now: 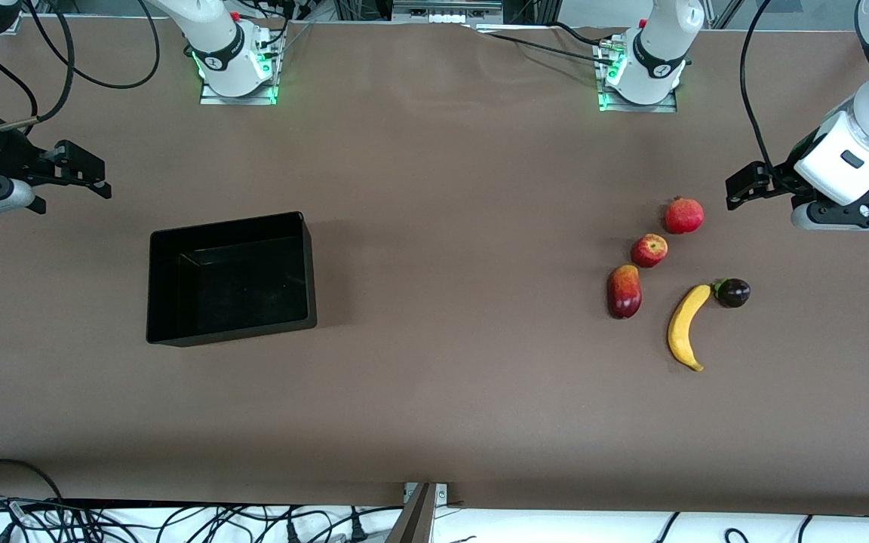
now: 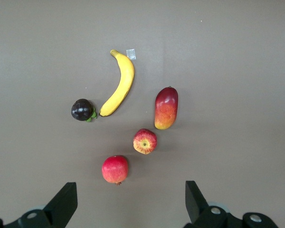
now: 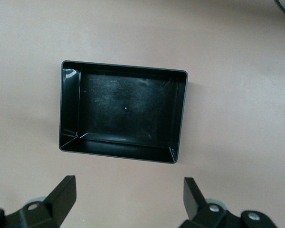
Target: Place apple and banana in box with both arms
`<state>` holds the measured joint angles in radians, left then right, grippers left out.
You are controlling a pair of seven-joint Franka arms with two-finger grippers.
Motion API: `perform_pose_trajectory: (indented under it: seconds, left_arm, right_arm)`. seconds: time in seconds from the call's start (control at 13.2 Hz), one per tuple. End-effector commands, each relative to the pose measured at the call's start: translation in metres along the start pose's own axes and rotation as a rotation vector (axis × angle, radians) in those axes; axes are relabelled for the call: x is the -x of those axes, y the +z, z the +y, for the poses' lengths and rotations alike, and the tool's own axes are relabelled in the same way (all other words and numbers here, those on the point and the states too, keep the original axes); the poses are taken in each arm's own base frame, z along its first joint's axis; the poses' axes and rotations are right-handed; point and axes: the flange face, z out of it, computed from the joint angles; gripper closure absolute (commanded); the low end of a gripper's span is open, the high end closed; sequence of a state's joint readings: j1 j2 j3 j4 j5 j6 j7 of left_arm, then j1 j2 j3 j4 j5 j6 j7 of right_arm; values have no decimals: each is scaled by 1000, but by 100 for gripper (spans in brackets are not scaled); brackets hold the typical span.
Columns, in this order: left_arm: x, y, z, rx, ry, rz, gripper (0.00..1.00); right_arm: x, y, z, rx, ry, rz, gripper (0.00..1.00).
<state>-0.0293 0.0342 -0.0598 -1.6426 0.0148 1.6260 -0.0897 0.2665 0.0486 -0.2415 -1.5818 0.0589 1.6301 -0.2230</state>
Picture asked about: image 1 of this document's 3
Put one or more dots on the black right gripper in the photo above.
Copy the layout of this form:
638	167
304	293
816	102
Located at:
10	158

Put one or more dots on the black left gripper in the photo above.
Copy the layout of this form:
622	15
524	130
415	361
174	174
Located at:
784	179

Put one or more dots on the black rectangular plastic box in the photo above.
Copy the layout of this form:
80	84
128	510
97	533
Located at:
231	280

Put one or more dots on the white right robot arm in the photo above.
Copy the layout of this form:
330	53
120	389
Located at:
217	34

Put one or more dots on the red yellow apple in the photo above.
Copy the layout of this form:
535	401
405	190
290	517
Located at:
649	251

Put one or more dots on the yellow banana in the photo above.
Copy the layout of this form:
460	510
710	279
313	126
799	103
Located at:
682	324

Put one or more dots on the red pomegranate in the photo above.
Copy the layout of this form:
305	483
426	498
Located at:
684	216

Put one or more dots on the dark purple eggplant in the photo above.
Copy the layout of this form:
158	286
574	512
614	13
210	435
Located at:
733	292

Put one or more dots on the red yellow mango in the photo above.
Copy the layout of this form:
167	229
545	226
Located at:
624	292

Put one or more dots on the brown table cover sheet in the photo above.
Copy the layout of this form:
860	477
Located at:
442	226

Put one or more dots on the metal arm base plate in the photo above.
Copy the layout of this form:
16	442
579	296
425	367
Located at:
664	107
212	96

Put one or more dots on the metal frame post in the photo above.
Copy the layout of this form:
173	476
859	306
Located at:
413	520

